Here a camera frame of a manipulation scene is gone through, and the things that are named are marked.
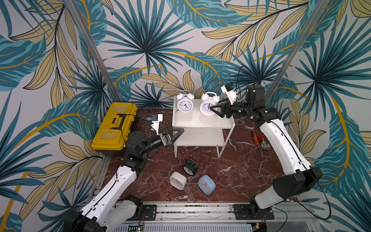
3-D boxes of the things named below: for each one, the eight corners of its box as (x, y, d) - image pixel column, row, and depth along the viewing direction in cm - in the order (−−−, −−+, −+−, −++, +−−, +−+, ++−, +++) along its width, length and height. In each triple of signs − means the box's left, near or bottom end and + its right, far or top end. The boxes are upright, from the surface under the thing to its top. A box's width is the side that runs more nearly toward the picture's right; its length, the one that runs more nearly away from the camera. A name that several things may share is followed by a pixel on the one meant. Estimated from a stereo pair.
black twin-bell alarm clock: (183, 170, 90) (183, 163, 82) (188, 163, 92) (188, 156, 84) (193, 177, 87) (194, 171, 79) (198, 170, 90) (199, 164, 82)
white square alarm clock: (169, 184, 84) (168, 180, 77) (174, 175, 87) (173, 170, 81) (183, 191, 82) (183, 187, 75) (187, 181, 85) (187, 176, 78)
